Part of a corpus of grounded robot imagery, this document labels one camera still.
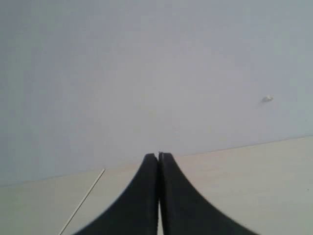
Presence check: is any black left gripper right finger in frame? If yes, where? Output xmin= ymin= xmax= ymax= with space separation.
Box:
xmin=158 ymin=152 xmax=256 ymax=235

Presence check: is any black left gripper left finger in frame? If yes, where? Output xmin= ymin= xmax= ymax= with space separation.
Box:
xmin=76 ymin=153 xmax=159 ymax=235

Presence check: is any white blob on wall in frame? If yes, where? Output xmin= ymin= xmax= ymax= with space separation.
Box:
xmin=262 ymin=95 xmax=273 ymax=103

